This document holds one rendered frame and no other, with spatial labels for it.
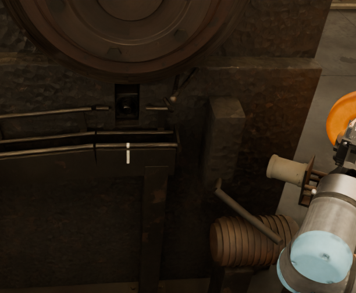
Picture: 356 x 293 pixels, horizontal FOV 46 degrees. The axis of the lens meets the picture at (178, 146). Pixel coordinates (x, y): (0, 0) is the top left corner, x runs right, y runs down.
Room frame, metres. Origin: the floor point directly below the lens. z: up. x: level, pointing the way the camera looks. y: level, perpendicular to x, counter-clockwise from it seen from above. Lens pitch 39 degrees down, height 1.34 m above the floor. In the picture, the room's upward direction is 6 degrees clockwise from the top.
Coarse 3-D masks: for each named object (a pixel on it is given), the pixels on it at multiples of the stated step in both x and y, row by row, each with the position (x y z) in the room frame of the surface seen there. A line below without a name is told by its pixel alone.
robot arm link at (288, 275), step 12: (288, 252) 0.48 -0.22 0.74; (288, 264) 0.47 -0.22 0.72; (288, 276) 0.47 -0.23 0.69; (300, 276) 0.45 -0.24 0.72; (348, 276) 0.46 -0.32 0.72; (288, 288) 0.47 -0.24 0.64; (300, 288) 0.46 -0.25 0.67; (312, 288) 0.45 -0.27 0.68; (324, 288) 0.45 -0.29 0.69; (336, 288) 0.44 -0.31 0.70
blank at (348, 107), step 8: (344, 96) 0.77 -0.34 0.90; (352, 96) 0.75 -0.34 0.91; (336, 104) 0.76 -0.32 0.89; (344, 104) 0.75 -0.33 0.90; (352, 104) 0.74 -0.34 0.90; (336, 112) 0.75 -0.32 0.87; (344, 112) 0.75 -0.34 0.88; (352, 112) 0.74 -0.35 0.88; (328, 120) 0.76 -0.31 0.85; (336, 120) 0.75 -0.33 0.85; (344, 120) 0.74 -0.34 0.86; (328, 128) 0.75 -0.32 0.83; (336, 128) 0.75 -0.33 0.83; (344, 128) 0.74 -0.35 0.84; (328, 136) 0.75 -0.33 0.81; (336, 136) 0.75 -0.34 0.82
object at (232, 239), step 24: (240, 216) 0.76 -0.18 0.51; (264, 216) 0.77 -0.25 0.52; (288, 216) 0.78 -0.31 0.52; (216, 240) 0.69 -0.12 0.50; (240, 240) 0.68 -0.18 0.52; (264, 240) 0.69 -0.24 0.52; (288, 240) 0.70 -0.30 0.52; (216, 264) 0.73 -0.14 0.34; (240, 264) 0.65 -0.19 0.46; (264, 264) 0.67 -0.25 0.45; (216, 288) 0.69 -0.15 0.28; (240, 288) 0.67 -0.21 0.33
